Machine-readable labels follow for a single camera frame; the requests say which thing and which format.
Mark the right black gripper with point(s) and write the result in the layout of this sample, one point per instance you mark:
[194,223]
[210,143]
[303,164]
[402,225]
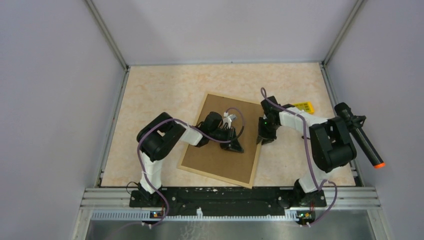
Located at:
[266,138]

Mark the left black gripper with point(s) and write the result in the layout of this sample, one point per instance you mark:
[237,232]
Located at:
[231,136]

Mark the light wooden picture frame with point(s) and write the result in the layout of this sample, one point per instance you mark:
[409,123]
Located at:
[251,165]

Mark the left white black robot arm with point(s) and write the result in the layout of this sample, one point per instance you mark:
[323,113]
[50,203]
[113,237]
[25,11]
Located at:
[159,137]

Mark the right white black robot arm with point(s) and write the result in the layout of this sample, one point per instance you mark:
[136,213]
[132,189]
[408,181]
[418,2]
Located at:
[328,144]

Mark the yellow calculator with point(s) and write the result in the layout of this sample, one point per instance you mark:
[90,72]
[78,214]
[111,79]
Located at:
[305,106]

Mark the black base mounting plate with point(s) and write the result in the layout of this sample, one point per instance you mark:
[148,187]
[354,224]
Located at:
[227,201]

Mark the black microphone tripod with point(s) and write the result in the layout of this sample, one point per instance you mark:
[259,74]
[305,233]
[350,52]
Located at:
[351,122]

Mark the black microphone orange tip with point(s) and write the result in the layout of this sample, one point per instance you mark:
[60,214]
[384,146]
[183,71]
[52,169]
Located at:
[344,111]

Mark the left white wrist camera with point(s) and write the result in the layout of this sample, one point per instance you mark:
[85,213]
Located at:
[227,120]

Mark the white toothed cable rail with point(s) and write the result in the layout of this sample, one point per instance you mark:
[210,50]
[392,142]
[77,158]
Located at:
[147,216]

